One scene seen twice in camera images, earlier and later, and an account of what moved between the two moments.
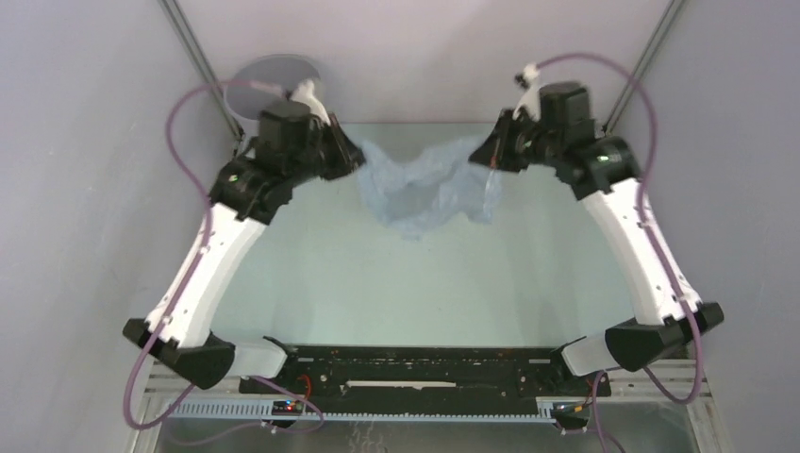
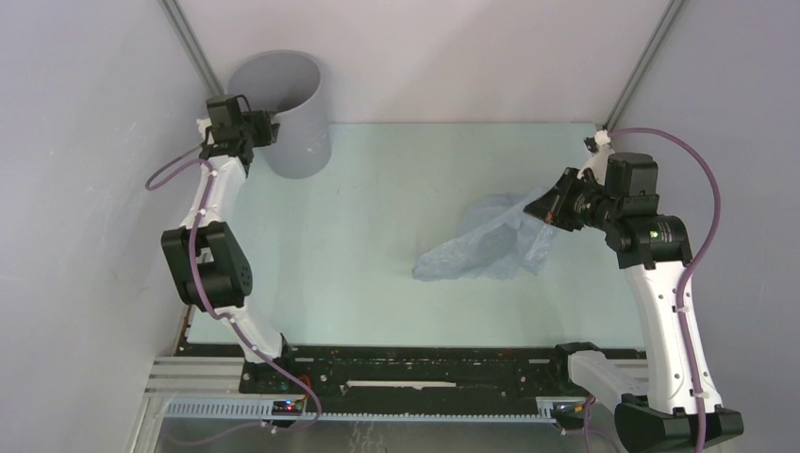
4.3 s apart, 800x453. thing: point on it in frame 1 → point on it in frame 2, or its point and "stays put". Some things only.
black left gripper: [350, 157] → [261, 120]
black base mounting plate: [425, 377] stays put
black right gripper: [495, 154] → [552, 206]
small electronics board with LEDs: [288, 408] stays put
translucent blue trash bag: [412, 198] → [499, 241]
